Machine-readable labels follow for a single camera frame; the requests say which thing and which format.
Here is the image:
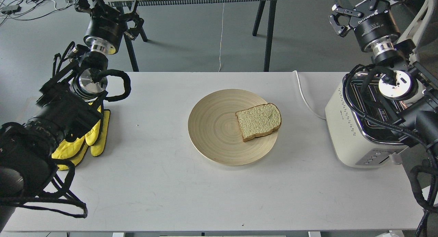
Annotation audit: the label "cream white toaster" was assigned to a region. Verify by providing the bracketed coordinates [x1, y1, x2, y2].
[325, 73, 408, 169]

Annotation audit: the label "cables and adapters on floor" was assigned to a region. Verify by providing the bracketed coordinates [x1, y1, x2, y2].
[0, 0, 78, 25]

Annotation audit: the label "round wooden plate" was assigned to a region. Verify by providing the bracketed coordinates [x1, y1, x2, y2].
[188, 89, 278, 166]

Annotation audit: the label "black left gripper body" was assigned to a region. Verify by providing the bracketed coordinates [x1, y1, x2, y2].
[83, 5, 134, 55]

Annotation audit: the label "white toaster power cable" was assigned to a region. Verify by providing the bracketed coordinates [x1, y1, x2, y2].
[293, 70, 326, 121]

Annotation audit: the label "slice of bread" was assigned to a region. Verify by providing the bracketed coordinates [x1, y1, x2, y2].
[235, 103, 282, 143]

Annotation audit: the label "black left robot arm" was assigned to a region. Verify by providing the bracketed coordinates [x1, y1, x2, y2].
[0, 0, 147, 229]

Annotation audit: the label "white hanging cable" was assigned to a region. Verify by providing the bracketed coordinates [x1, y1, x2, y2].
[218, 3, 225, 72]

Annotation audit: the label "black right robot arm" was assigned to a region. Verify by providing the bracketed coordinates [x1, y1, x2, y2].
[325, 0, 438, 237]

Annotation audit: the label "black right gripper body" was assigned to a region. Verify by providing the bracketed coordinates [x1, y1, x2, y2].
[349, 0, 401, 52]

